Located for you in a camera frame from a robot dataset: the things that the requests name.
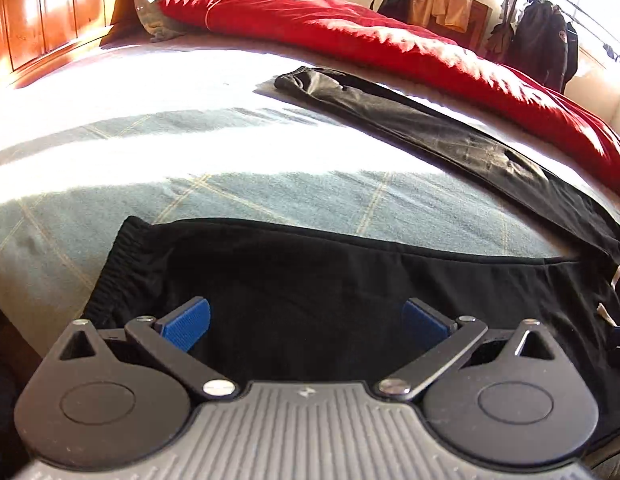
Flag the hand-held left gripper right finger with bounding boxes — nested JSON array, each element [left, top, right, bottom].
[[376, 297, 566, 403]]

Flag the bed with green plaid sheet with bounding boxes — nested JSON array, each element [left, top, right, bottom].
[[0, 25, 620, 361]]

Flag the black pants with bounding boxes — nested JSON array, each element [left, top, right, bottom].
[[82, 66, 620, 451]]

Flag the dark hanging jacket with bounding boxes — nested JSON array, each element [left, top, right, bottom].
[[560, 20, 580, 86]]

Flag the red quilt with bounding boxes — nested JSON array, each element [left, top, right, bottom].
[[157, 0, 620, 206]]

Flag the wooden headboard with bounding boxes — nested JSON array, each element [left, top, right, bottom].
[[0, 0, 128, 91]]

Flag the olive hanging cloth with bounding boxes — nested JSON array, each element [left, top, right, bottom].
[[485, 22, 516, 61]]

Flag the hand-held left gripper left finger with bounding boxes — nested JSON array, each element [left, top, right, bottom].
[[44, 296, 238, 403]]

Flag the grey pillow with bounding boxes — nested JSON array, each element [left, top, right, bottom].
[[117, 0, 231, 43]]

